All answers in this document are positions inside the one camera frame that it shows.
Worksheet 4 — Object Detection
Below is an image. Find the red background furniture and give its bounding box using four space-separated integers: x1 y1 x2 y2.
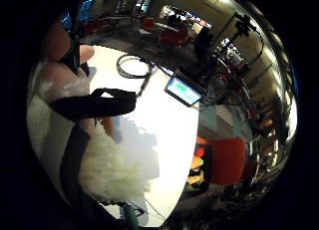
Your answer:
143 18 187 46

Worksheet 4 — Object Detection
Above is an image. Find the small tablet screen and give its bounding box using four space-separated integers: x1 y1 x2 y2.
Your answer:
163 75 203 109

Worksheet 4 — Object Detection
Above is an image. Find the red chair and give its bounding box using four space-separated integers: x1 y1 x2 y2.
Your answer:
210 137 247 186

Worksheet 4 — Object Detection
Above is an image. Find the black camera on stand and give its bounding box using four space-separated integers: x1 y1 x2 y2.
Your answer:
212 11 261 55

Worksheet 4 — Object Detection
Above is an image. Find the green cable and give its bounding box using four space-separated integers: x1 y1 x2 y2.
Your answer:
124 204 140 228

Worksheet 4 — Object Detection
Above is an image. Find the coiled black cable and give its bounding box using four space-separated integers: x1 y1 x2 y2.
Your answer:
116 54 155 81

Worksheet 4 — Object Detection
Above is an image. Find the white fluffy soft toy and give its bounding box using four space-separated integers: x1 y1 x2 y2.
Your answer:
26 95 153 206

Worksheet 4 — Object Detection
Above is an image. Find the black crate of toy fruit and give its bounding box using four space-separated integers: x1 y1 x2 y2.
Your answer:
184 144 213 193

